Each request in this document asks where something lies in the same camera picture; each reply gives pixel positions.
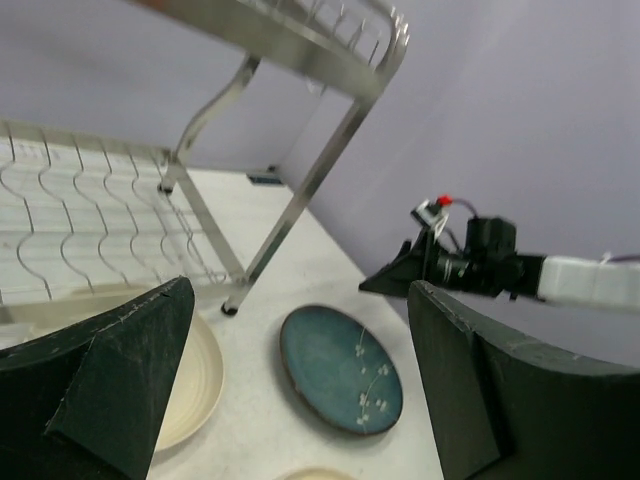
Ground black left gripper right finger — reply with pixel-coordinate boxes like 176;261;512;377
408;282;639;479

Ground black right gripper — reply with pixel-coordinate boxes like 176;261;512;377
358;217;545;300

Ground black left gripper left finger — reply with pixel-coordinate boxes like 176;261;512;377
1;277;195;479

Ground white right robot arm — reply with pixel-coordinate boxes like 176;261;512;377
359;217;639;313

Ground stainless steel dish rack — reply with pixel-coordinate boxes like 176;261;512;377
1;1;409;316

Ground cream bear plate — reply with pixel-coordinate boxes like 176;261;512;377
1;283;224;452

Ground dark teal blossom plate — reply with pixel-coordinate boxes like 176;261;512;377
278;304;404;436

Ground blue table corner label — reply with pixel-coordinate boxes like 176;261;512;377
247;173;283;185

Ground cream and pink branch plate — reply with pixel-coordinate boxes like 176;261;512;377
282;467;353;480

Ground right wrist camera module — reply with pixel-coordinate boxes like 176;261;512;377
411;196;453;238

